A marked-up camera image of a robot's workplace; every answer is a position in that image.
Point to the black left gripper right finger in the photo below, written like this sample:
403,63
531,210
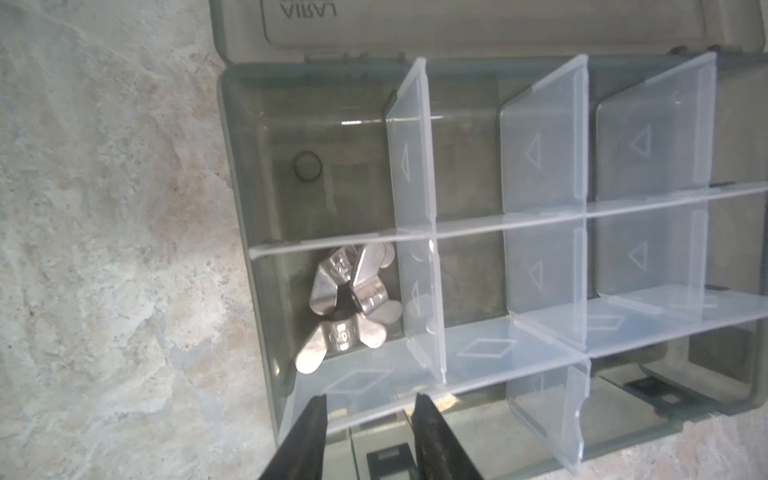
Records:
439,454

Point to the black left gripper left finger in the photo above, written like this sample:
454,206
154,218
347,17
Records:
301,454

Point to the green plastic organizer box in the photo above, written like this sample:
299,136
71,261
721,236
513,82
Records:
576,193

